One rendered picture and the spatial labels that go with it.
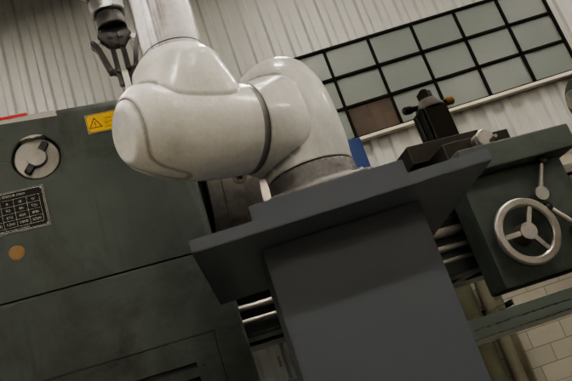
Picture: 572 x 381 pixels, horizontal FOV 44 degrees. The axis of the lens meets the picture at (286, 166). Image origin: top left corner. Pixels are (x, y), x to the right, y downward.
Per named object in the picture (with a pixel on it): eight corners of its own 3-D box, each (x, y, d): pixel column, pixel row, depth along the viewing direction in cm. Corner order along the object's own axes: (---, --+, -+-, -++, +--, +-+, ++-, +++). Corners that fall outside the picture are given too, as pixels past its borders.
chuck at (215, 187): (215, 205, 160) (180, 105, 177) (217, 275, 184) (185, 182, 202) (230, 201, 160) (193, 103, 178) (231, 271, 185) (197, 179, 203)
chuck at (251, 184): (231, 201, 160) (193, 103, 178) (231, 271, 185) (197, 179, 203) (268, 192, 163) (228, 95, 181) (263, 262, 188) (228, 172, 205)
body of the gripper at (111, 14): (90, 11, 178) (99, 42, 175) (124, 5, 180) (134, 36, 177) (94, 28, 185) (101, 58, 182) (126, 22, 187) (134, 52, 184)
